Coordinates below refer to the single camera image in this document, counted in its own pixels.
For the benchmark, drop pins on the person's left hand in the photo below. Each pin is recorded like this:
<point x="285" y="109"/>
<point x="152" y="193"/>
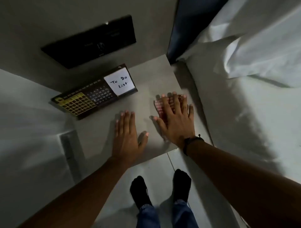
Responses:
<point x="125" y="141"/>

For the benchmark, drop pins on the person's right hand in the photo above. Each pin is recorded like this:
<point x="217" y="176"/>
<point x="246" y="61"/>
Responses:
<point x="178" y="126"/>

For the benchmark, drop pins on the person's left thumb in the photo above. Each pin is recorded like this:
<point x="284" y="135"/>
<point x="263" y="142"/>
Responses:
<point x="143" y="140"/>

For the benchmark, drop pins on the person's right thumb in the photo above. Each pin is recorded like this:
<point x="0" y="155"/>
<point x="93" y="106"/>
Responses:
<point x="160" y="124"/>

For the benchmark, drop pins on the person's left little finger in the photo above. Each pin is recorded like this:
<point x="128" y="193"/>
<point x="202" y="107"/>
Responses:
<point x="116" y="128"/>

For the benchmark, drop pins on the person's right middle finger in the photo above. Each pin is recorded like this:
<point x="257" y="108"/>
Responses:
<point x="176" y="104"/>

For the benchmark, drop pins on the person's right little finger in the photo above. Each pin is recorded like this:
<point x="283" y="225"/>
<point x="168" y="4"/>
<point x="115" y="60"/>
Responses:
<point x="191" y="114"/>

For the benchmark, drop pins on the person's left middle finger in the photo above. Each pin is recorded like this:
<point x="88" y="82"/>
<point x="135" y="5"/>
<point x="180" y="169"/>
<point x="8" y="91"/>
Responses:
<point x="127" y="122"/>

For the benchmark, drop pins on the person's left forearm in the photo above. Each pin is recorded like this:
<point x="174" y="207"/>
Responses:
<point x="77" y="195"/>

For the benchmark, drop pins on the person's right forearm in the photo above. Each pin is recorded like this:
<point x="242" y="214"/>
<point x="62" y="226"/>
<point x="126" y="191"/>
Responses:
<point x="239" y="185"/>

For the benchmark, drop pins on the red patterned flat pack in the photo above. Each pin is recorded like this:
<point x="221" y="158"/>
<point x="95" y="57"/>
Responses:
<point x="159" y="108"/>

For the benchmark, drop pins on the black wristband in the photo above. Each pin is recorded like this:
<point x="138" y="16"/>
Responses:
<point x="187" y="143"/>

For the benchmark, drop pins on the white handwritten paper note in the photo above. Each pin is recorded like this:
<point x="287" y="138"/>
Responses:
<point x="120" y="82"/>

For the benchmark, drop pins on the dark desk calendar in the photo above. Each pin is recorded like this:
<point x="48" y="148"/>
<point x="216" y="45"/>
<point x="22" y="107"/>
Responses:
<point x="80" y="103"/>

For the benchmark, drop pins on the black sock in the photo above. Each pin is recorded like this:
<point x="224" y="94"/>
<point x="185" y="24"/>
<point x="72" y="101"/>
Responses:
<point x="182" y="185"/>
<point x="140" y="191"/>

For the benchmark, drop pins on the grey flat bar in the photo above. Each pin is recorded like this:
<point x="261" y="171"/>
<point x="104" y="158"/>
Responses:
<point x="70" y="155"/>

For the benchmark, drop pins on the white bed sheet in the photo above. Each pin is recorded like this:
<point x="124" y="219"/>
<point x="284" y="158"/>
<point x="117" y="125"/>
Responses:
<point x="247" y="122"/>

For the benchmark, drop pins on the blue jeans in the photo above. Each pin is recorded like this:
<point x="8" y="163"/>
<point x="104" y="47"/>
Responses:
<point x="148" y="218"/>

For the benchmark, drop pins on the dark blue headboard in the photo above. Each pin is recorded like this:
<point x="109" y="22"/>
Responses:
<point x="188" y="25"/>

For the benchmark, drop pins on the white pillow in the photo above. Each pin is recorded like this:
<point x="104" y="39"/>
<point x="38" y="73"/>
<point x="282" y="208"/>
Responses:
<point x="258" y="40"/>

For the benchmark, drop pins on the black wall switch panel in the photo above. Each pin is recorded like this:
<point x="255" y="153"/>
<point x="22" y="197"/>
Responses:
<point x="89" y="43"/>

